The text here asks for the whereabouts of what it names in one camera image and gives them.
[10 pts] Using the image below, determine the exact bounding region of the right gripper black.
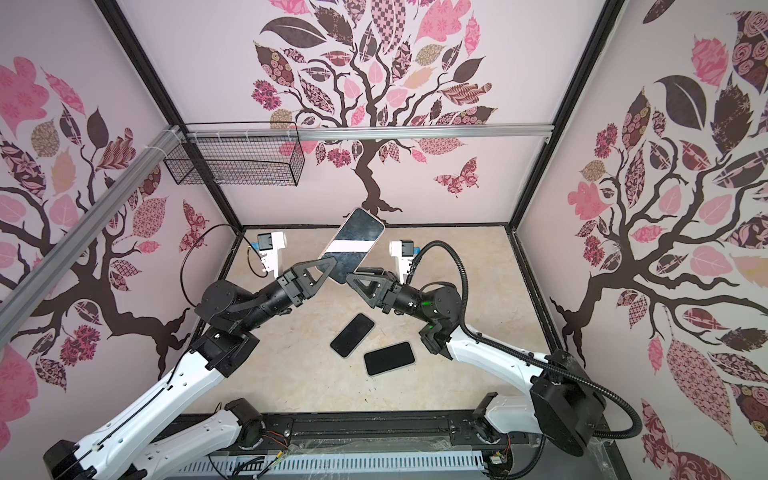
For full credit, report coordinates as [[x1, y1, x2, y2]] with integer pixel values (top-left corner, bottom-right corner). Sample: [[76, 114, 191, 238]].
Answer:
[[353, 270, 436, 328]]

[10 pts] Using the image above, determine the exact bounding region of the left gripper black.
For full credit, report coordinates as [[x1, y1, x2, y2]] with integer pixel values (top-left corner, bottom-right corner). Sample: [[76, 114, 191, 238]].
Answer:
[[238, 256, 338, 332]]

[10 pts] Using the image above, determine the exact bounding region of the black smartphone from pink case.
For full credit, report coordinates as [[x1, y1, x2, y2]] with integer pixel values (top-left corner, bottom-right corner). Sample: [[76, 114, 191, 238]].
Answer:
[[319, 207, 386, 286]]

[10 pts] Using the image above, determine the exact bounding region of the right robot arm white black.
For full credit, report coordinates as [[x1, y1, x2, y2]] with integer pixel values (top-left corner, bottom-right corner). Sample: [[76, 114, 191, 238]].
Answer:
[[346, 269, 605, 456]]

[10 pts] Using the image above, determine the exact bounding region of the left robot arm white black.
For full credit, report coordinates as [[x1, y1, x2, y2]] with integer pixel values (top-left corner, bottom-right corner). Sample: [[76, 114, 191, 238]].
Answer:
[[43, 257, 336, 479]]

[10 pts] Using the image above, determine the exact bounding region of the middle black smartphone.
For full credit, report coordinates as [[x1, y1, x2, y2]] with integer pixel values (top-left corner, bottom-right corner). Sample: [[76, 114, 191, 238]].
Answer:
[[330, 314, 375, 358]]

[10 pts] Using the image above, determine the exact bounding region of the right black smartphone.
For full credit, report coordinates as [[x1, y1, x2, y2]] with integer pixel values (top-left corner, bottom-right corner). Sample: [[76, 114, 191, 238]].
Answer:
[[364, 342, 416, 376]]

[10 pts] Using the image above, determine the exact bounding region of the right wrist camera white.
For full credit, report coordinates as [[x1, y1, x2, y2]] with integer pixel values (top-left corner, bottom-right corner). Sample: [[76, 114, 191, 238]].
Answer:
[[389, 240, 419, 283]]

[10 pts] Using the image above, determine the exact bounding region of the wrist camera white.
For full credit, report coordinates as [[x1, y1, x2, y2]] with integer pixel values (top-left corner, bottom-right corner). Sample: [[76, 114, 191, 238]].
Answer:
[[256, 231, 287, 279], [389, 240, 419, 283]]

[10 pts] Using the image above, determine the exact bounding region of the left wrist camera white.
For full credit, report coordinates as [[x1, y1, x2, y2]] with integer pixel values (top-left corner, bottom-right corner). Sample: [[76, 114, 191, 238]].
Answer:
[[256, 231, 287, 279]]

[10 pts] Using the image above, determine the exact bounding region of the left camera thin black cable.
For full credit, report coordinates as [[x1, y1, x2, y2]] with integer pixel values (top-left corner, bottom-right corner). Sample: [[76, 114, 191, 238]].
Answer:
[[179, 224, 268, 292]]

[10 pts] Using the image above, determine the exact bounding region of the black wire basket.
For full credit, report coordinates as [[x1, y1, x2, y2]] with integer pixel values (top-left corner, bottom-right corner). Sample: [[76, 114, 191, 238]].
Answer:
[[164, 120, 305, 187]]

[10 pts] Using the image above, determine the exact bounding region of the aluminium rail back wall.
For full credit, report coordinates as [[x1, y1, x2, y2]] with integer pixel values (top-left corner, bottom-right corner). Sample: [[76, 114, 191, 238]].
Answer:
[[186, 123, 554, 141]]

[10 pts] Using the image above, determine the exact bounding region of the aluminium rail wall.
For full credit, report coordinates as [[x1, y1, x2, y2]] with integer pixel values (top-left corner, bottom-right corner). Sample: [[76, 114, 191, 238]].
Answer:
[[186, 123, 554, 141], [1, 125, 184, 345]]

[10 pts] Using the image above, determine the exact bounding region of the white slotted cable duct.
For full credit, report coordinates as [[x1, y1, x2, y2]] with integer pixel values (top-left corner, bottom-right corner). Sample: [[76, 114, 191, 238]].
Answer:
[[167, 451, 485, 479]]

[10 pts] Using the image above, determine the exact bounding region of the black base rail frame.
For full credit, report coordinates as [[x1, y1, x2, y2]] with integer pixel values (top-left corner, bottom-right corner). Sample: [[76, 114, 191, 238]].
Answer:
[[158, 410, 630, 479]]

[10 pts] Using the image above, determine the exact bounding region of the aluminium rail left wall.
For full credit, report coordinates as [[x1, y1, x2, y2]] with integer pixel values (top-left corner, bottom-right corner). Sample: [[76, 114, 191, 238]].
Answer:
[[1, 125, 184, 345]]

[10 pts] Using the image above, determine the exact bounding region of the black corrugated cable conduit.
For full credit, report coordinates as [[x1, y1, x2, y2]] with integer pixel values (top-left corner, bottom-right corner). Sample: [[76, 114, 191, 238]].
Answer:
[[413, 240, 643, 442]]

